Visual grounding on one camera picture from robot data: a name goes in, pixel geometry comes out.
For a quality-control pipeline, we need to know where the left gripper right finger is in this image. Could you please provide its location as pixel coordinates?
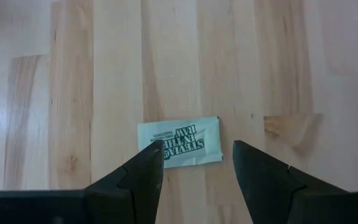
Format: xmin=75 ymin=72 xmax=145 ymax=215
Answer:
xmin=232 ymin=139 xmax=348 ymax=224

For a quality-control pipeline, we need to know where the green Stevia sweetener packet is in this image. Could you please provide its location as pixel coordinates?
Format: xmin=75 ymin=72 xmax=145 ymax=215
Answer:
xmin=137 ymin=116 xmax=224 ymax=169

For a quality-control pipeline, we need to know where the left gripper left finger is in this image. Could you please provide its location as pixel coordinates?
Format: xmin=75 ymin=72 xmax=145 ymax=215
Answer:
xmin=84 ymin=139 xmax=165 ymax=224

